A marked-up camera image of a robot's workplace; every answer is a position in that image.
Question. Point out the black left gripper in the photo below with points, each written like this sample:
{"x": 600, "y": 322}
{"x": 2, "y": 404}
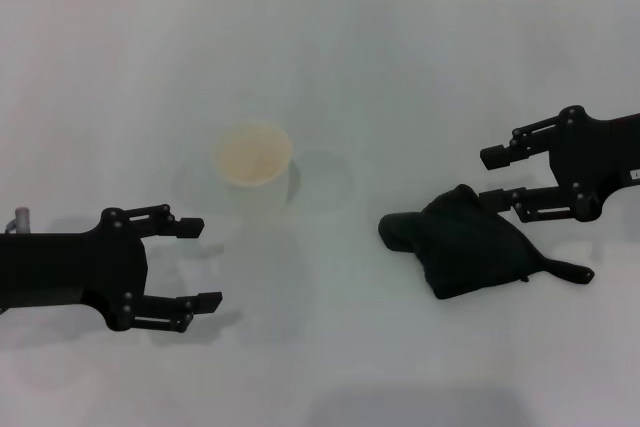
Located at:
{"x": 65, "y": 269}

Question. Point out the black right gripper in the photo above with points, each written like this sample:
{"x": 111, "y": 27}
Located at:
{"x": 600, "y": 157}

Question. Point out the dark blue rag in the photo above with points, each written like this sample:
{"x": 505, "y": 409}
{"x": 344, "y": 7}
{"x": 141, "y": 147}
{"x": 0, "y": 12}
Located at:
{"x": 465, "y": 247}

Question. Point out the white paper cup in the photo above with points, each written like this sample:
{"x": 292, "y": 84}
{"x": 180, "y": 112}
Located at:
{"x": 252, "y": 154}

